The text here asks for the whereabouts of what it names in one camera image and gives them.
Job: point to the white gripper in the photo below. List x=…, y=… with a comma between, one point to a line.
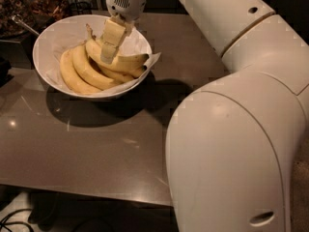
x=126, y=4

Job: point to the yellow banana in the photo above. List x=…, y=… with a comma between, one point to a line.
x=72, y=78
x=117, y=76
x=92, y=47
x=133, y=65
x=87, y=72

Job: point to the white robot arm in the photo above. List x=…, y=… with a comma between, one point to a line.
x=230, y=144

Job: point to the white paper bowl liner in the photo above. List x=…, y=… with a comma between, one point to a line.
x=86, y=57

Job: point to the white ceramic bowl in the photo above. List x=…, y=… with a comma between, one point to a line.
x=70, y=32

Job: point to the glass jar with snacks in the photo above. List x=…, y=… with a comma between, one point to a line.
x=10, y=8

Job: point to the black wire basket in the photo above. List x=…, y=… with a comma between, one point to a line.
x=79, y=8

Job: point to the metal spoon handle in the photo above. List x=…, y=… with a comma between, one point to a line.
x=19, y=21

